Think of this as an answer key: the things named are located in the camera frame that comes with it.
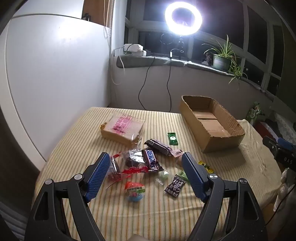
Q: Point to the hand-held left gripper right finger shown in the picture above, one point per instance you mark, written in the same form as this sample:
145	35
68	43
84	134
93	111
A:
192	176

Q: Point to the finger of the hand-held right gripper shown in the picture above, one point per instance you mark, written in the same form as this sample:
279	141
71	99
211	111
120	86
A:
270	143
285	143

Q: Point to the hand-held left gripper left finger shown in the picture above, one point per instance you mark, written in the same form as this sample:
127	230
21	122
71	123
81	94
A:
99	176

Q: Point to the small green snack packet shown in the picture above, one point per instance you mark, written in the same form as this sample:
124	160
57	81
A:
182	176

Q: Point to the clear packet red contents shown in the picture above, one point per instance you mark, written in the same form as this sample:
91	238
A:
114	170

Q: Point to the yellow snack packet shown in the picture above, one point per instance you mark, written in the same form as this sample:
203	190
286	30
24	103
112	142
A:
207	168

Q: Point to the vacuum-packed brown egg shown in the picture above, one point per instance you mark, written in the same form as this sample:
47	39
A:
179	162

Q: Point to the black printed candy packet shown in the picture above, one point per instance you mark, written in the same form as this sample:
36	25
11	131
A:
174	186

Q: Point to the pink snack packet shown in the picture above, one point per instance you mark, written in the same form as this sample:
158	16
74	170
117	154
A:
177	153

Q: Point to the clear green candy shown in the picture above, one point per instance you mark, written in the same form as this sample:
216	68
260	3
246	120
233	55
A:
163	177

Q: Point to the clear packet dark contents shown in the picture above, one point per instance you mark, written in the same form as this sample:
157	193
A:
133	160

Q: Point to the round red white blue snack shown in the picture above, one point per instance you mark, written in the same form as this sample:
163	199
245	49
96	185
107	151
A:
135	191

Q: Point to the green candy packet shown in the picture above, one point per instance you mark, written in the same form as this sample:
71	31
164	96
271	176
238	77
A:
173	138

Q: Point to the brown chocolate bar blue print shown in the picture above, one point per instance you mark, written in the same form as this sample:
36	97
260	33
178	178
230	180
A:
151	160

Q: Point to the dark chocolate bar white print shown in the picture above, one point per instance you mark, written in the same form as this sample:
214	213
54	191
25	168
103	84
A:
158	146

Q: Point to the cardboard box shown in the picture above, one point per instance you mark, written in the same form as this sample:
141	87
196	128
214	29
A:
215	136

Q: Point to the bagged sliced bread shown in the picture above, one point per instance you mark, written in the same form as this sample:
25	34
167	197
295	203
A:
120	129

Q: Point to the person's right hand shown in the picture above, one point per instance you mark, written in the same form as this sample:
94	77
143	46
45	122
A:
283	185

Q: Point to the green ornament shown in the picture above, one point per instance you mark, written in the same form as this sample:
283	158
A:
254	112

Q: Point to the striped tablecloth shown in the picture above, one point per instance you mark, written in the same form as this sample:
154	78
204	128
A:
69	143

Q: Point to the potted spider plant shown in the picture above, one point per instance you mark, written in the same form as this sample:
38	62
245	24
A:
219	61

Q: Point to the grey striped cloth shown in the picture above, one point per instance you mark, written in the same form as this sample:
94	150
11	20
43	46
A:
10	214

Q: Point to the white cabinet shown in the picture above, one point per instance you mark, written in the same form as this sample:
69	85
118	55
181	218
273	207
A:
57	69

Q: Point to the white power adapter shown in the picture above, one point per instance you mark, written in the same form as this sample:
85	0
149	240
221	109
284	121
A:
134	49

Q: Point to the window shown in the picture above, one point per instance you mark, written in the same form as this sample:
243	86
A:
152	39

